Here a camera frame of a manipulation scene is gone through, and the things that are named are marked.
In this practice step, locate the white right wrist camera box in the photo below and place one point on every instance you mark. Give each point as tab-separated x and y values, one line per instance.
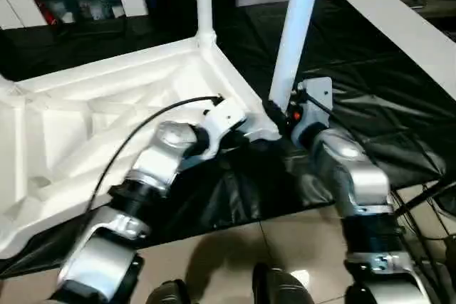
318	94

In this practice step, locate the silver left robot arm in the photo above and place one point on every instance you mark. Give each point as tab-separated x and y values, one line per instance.
160	161

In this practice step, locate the black metal stand foot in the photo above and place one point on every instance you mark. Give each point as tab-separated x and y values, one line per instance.
417	200

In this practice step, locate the red bottle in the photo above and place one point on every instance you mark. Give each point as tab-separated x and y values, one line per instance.
48	15

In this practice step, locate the small white jar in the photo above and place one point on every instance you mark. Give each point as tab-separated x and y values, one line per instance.
67	17
117	11

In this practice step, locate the white flat board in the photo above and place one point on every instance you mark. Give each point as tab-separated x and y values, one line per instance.
402	30

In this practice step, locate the black padded work mat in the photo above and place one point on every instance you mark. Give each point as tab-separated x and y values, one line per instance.
356	69

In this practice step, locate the white plastic table top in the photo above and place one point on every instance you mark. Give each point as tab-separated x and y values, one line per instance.
107	79

